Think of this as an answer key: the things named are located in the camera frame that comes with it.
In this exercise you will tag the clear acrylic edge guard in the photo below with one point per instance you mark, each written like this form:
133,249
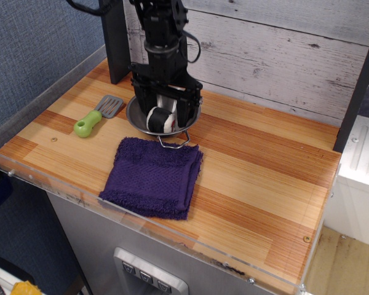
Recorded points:
257,207

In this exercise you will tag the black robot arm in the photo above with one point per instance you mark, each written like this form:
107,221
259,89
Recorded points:
163,23

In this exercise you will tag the dark grey left post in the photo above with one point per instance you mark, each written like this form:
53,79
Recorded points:
116,42

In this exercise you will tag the silver cabinet with buttons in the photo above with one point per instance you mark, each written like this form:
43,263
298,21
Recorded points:
120,252

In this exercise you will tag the yellow object at corner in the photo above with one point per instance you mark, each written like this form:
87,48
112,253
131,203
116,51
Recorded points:
25,288

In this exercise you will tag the stainless steel bowl with handles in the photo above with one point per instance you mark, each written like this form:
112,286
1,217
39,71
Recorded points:
138,120

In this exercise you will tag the purple folded towel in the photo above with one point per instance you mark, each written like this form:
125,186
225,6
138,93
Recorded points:
151,180

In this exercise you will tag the black and white sushi roll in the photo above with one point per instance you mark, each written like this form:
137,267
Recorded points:
160,120

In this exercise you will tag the dark grey post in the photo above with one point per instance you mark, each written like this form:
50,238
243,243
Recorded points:
116,42
353,108

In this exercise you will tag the green handled grey spatula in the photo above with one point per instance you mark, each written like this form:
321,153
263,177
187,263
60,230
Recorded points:
107,107

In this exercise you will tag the dark grey right post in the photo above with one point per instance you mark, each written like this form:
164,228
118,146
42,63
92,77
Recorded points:
353,108

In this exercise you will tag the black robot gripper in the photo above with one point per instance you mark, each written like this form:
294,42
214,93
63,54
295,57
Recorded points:
166,74

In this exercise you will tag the white aluminium side unit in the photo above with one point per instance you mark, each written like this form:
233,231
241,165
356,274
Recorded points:
347,210

